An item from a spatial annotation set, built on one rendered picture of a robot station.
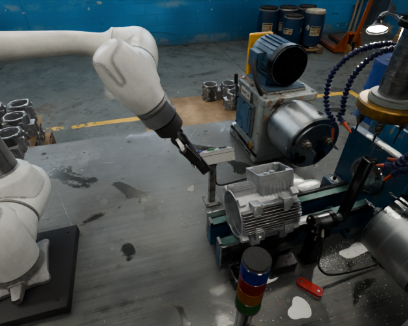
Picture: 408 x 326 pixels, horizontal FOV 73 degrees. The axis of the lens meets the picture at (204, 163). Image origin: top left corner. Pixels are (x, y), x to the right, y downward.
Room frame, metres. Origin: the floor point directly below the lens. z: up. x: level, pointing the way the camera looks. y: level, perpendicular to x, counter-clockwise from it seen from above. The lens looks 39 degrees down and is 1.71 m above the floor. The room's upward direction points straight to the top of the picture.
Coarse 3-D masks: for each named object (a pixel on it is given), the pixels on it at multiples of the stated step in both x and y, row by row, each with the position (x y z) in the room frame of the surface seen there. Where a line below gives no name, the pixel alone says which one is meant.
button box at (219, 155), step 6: (216, 150) 0.87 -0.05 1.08; (222, 150) 0.87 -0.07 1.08; (228, 150) 0.87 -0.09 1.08; (204, 156) 0.84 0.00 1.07; (210, 156) 0.84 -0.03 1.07; (216, 156) 0.85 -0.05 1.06; (222, 156) 0.85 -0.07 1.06; (228, 156) 0.86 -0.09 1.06; (234, 156) 0.87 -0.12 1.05; (210, 162) 0.83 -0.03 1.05; (216, 162) 0.84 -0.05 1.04
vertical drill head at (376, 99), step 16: (400, 48) 0.77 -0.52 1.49; (400, 64) 0.75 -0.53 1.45; (384, 80) 0.77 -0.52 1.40; (400, 80) 0.74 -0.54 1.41; (368, 96) 0.79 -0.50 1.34; (384, 96) 0.75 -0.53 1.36; (400, 96) 0.73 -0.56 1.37; (368, 112) 0.73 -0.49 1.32; (384, 112) 0.70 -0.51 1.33; (400, 112) 0.70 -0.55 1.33; (400, 128) 0.75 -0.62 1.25
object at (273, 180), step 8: (248, 168) 0.71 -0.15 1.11; (256, 168) 0.73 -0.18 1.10; (264, 168) 0.73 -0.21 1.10; (272, 168) 0.74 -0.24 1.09; (280, 168) 0.73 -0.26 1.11; (248, 176) 0.70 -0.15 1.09; (256, 176) 0.65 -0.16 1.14; (264, 176) 0.64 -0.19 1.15; (272, 176) 0.64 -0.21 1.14; (280, 176) 0.65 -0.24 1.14; (288, 176) 0.66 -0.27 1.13; (256, 184) 0.64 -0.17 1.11; (264, 184) 0.63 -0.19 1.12; (272, 184) 0.63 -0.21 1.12; (280, 184) 0.64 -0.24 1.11; (288, 184) 0.64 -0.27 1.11; (264, 192) 0.62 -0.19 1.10; (272, 192) 0.62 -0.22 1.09; (280, 192) 0.63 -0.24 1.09
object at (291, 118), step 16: (288, 112) 1.06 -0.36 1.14; (304, 112) 1.02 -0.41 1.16; (320, 112) 1.02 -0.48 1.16; (272, 128) 1.06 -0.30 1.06; (288, 128) 0.98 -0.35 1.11; (304, 128) 0.94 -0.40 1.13; (320, 128) 0.96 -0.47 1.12; (336, 128) 0.99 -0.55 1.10; (288, 144) 0.93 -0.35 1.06; (304, 144) 0.92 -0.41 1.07; (320, 144) 0.97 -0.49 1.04; (288, 160) 0.93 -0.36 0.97; (304, 160) 0.95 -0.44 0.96
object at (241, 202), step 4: (224, 188) 0.68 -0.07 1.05; (292, 188) 0.63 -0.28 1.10; (296, 188) 0.63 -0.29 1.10; (224, 192) 0.68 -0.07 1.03; (292, 192) 0.62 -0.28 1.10; (296, 192) 0.62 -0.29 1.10; (240, 200) 0.58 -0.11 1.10; (244, 200) 0.58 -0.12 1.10; (240, 204) 0.57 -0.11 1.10; (244, 204) 0.57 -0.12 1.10; (228, 224) 0.63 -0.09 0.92; (296, 224) 0.58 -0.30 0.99; (296, 228) 0.58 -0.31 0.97; (240, 236) 0.54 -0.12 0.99; (244, 236) 0.53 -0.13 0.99; (240, 240) 0.53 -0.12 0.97; (244, 240) 0.52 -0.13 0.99; (248, 240) 0.52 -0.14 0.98
